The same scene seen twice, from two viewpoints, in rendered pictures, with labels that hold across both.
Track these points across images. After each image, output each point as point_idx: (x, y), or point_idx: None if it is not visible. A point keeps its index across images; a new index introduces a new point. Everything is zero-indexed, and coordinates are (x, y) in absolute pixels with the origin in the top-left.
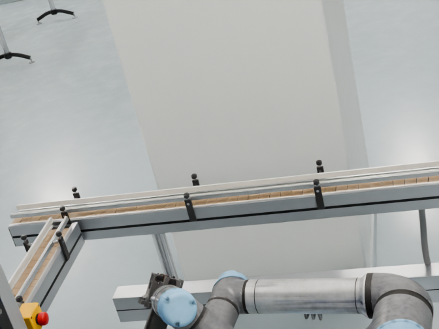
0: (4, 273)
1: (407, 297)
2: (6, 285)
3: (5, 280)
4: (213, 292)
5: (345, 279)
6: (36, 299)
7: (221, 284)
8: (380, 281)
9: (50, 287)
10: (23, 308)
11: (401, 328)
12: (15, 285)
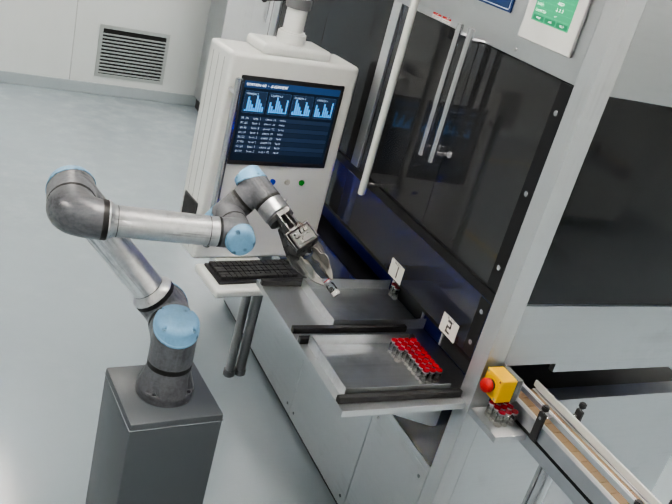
0: (506, 307)
1: (67, 180)
2: (500, 316)
3: (502, 312)
4: (245, 218)
5: (128, 209)
6: (558, 454)
7: (242, 220)
8: (94, 196)
9: (578, 489)
10: (507, 375)
11: (68, 166)
12: (604, 463)
